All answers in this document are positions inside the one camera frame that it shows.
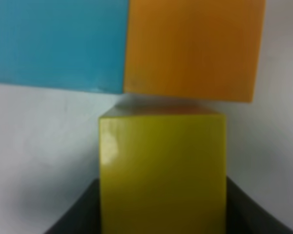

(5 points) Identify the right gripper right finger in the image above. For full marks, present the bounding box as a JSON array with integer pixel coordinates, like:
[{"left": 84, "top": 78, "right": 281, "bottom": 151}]
[{"left": 226, "top": 178, "right": 293, "bottom": 234}]

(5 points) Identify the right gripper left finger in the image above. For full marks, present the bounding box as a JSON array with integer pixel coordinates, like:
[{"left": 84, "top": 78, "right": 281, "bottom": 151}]
[{"left": 45, "top": 178, "right": 102, "bottom": 234}]

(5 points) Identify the yellow cube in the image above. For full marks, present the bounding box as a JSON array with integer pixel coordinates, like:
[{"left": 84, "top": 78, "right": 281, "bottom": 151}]
[{"left": 99, "top": 106, "right": 227, "bottom": 234}]

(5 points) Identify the orange cube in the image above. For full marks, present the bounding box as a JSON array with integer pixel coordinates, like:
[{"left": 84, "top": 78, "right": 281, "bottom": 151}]
[{"left": 124, "top": 0, "right": 266, "bottom": 102}]

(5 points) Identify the blue cube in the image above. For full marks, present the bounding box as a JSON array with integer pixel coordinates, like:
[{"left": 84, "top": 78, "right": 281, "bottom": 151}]
[{"left": 0, "top": 0, "right": 128, "bottom": 94}]

